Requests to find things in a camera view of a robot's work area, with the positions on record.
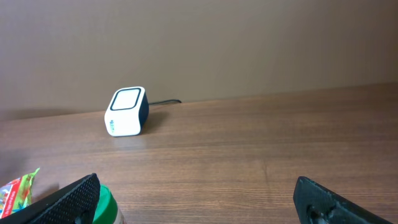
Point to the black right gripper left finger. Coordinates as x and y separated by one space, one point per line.
75 203

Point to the green Haribo candy bag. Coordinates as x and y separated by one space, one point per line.
17 194

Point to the white barcode scanner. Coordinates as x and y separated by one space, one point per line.
127 112

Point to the green lid small jar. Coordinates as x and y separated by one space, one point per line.
107 211

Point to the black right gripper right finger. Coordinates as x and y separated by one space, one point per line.
316 204

